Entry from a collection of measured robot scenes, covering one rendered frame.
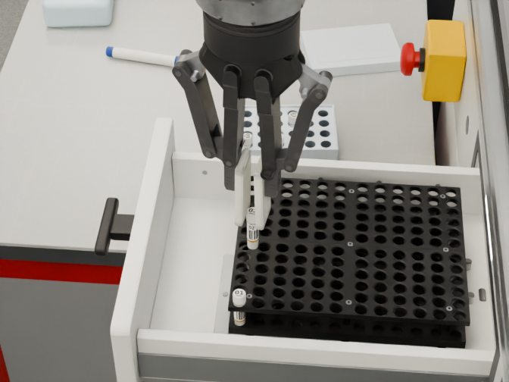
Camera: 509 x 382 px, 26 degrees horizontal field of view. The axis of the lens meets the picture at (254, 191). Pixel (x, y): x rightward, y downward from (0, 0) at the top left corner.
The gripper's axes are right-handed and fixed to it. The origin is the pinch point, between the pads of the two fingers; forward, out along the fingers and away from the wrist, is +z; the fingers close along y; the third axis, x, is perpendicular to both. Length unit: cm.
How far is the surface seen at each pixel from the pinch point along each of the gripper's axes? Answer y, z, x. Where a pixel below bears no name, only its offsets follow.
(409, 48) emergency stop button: 9.1, 11.0, 38.6
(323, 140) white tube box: 0.8, 21.0, 31.0
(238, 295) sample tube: -0.2, 9.3, -4.6
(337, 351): 9.7, 11.2, -7.2
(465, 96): 16.6, 12.7, 33.3
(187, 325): -5.8, 16.9, -3.4
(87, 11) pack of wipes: -37, 21, 50
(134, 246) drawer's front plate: -10.8, 7.6, -2.6
